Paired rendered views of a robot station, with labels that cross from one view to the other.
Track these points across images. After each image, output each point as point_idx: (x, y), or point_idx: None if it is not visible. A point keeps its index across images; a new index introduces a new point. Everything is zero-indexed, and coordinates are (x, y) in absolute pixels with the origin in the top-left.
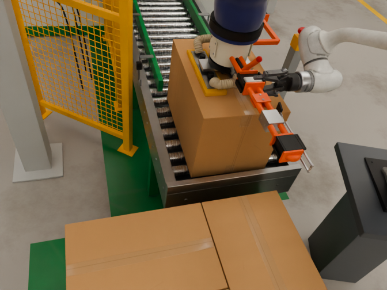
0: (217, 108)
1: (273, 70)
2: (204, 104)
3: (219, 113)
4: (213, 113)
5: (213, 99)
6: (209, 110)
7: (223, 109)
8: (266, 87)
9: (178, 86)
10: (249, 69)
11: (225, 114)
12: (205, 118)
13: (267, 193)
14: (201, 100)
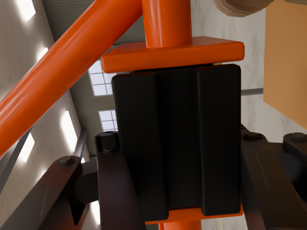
0: (293, 68)
1: (13, 225)
2: (273, 34)
3: (291, 96)
4: (281, 89)
5: (296, 7)
6: (276, 70)
7: (305, 82)
8: (248, 211)
9: None
10: (102, 54)
11: (303, 112)
12: (266, 103)
13: None
14: (271, 13)
